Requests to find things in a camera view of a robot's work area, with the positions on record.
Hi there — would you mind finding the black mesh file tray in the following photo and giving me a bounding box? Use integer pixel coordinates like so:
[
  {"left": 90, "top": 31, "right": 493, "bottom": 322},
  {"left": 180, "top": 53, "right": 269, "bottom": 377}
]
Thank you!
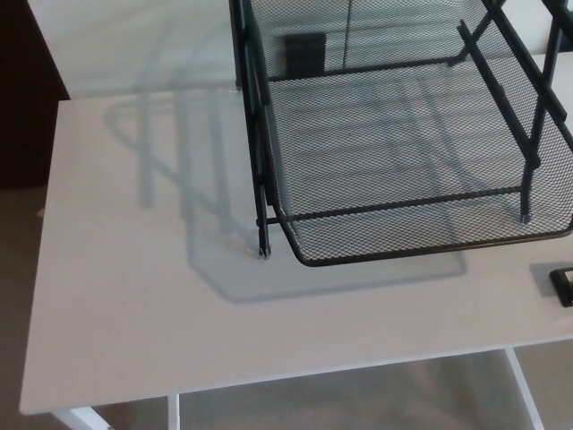
[{"left": 227, "top": 0, "right": 573, "bottom": 270}]

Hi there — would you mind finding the white desk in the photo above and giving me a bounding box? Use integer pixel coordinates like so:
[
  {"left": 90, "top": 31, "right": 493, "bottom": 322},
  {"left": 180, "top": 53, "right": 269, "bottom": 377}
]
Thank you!
[{"left": 16, "top": 53, "right": 573, "bottom": 430}]

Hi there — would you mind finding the dark wooden cabinet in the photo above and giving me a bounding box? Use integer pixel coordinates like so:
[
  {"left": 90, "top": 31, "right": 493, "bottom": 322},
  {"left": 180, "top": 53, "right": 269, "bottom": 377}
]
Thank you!
[{"left": 0, "top": 0, "right": 73, "bottom": 190}]

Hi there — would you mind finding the black stapler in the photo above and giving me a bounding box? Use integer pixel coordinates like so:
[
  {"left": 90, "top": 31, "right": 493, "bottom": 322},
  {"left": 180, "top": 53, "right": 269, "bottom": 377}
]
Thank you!
[{"left": 548, "top": 267, "right": 573, "bottom": 308}]

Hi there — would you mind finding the black wall outlet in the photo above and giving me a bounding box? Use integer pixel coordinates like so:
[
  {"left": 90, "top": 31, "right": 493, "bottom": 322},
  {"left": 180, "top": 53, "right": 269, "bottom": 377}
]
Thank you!
[{"left": 283, "top": 32, "right": 325, "bottom": 73}]

